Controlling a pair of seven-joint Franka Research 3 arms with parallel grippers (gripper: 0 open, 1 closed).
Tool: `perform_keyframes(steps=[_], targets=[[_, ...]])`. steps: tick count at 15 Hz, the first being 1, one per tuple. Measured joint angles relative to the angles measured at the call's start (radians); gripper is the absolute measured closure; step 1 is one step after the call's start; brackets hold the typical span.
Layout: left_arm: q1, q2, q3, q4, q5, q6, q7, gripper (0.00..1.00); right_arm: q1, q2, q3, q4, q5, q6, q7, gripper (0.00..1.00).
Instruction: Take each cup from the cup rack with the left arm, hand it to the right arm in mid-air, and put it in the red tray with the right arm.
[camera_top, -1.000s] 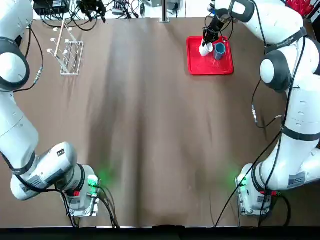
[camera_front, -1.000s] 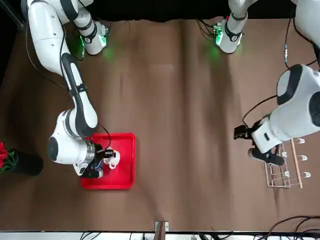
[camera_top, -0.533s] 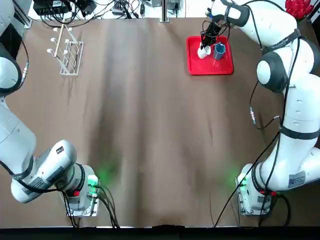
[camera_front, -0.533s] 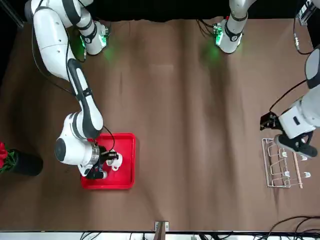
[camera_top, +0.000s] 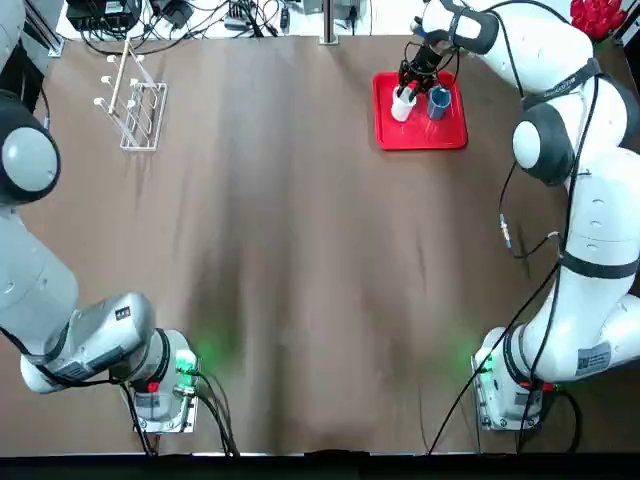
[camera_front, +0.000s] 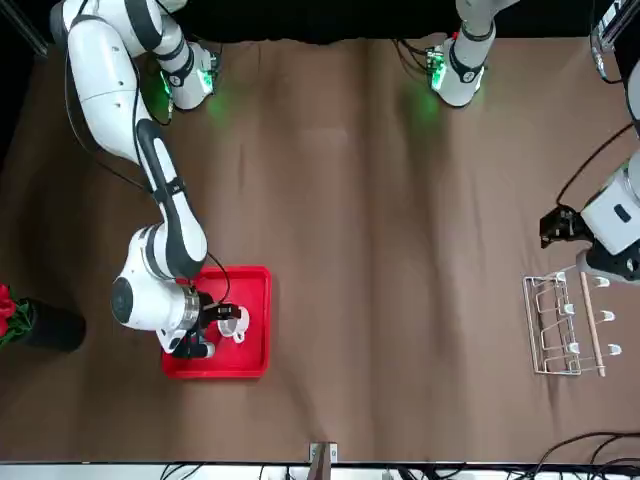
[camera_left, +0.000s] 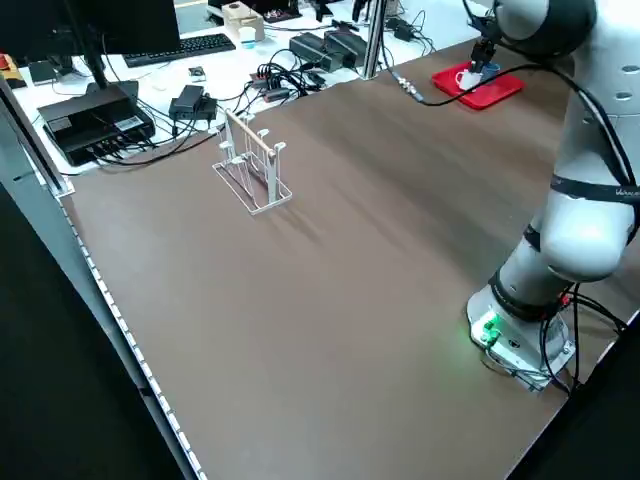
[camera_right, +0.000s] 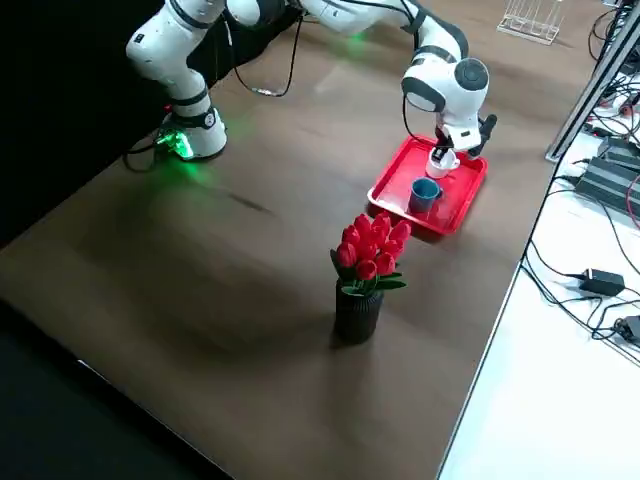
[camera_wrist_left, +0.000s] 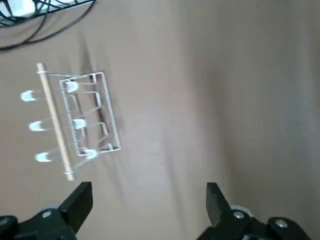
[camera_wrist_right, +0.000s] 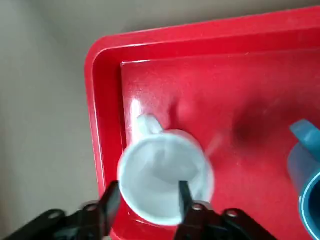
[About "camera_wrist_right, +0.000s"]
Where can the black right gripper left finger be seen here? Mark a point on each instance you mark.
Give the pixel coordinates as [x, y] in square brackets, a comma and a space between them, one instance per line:
[100, 215]

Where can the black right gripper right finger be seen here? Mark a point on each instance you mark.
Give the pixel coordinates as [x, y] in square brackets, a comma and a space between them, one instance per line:
[197, 222]

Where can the white cup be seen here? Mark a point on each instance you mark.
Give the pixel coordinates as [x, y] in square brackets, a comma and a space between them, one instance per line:
[155, 170]

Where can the blue cup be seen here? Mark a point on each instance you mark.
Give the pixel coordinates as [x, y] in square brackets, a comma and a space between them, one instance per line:
[307, 162]

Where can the red plastic tray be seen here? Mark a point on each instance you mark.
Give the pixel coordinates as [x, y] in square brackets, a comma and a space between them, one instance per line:
[200, 87]

